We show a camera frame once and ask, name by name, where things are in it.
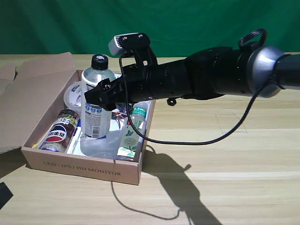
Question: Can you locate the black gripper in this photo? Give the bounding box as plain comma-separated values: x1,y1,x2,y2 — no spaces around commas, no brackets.
84,63,154,112

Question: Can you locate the white bottle with black cap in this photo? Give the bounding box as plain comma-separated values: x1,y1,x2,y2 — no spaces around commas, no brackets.
81,54,116,139

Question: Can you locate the green label clear bottle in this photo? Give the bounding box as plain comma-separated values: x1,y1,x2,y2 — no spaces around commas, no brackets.
117,106,148,158

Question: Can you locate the brown cardboard box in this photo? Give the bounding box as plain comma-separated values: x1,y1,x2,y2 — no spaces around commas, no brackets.
0,52,157,186

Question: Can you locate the clear plastic bag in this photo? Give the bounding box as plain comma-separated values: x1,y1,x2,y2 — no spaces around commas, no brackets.
80,130,120,157

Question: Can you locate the white and blue pen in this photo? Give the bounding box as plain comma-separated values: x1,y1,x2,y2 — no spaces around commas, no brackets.
67,119,83,155

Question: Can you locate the Pepsi can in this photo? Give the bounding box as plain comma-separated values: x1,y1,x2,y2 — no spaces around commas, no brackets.
41,109,80,152

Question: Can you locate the green backdrop cloth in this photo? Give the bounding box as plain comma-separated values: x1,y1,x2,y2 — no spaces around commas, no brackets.
0,0,300,58

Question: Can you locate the flat black object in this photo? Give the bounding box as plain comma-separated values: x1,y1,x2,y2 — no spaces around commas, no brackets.
0,181,14,210

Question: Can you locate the colourful wire bundle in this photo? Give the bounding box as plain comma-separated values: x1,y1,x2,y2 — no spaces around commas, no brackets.
112,112,128,125

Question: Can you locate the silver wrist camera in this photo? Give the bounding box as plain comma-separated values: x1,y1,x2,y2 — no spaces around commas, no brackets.
108,32,151,56

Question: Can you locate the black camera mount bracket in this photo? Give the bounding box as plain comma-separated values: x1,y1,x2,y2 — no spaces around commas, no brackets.
131,45,158,69

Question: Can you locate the long black camera cable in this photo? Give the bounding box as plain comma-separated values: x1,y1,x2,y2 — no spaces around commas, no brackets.
119,52,282,145

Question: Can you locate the black looped cable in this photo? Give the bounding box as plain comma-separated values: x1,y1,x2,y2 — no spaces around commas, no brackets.
238,28,268,49

